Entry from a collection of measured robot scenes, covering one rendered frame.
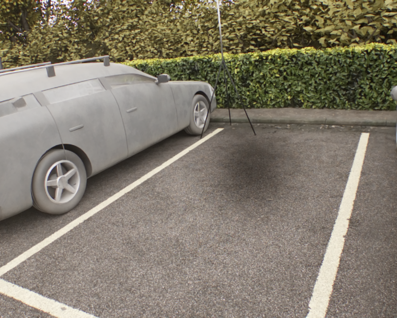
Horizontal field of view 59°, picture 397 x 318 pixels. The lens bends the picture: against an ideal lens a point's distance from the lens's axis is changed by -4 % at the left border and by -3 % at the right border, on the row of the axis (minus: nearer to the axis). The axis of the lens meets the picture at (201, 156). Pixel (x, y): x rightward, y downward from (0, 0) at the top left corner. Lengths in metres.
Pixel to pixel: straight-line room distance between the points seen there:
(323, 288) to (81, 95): 3.01
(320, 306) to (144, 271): 1.24
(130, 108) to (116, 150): 0.57
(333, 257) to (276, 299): 0.60
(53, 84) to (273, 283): 2.86
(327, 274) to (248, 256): 0.57
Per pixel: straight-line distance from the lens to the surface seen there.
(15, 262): 3.34
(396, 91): 2.80
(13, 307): 2.84
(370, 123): 6.08
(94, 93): 4.22
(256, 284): 2.51
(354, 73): 6.61
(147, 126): 4.71
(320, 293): 2.45
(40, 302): 2.78
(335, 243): 2.93
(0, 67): 11.38
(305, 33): 8.90
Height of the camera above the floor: 1.57
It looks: 19 degrees down
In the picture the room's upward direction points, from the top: 6 degrees counter-clockwise
